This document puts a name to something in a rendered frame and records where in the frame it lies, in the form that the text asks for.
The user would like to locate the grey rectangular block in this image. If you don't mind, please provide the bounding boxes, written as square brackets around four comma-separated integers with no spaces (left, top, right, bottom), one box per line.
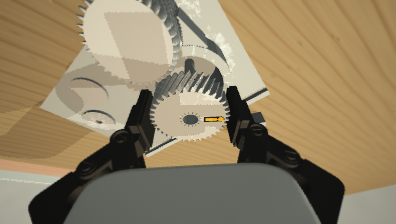
[252,112,266,126]

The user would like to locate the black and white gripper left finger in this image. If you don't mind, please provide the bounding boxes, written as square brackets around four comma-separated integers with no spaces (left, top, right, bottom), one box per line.
[28,89,156,224]

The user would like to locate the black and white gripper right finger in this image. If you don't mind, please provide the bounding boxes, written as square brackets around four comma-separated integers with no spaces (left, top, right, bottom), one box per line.
[226,86,345,224]

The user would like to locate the white gear with orange arrow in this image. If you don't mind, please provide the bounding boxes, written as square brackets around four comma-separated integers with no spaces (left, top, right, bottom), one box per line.
[149,70,230,142]

